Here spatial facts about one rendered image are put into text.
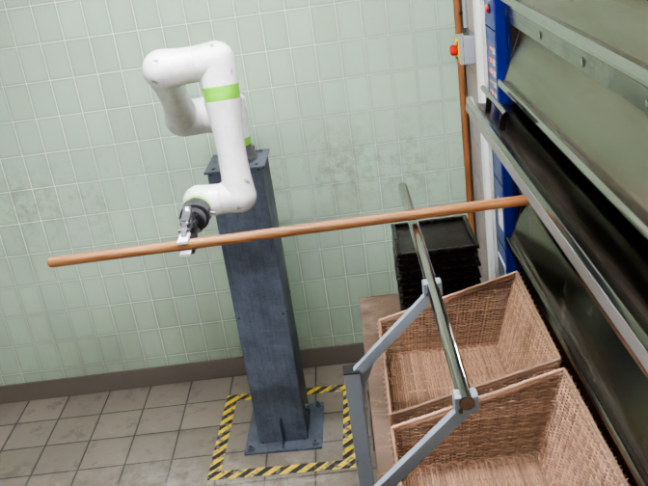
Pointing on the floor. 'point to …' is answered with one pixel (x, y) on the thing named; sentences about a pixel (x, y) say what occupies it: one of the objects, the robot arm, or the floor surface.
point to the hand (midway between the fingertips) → (184, 244)
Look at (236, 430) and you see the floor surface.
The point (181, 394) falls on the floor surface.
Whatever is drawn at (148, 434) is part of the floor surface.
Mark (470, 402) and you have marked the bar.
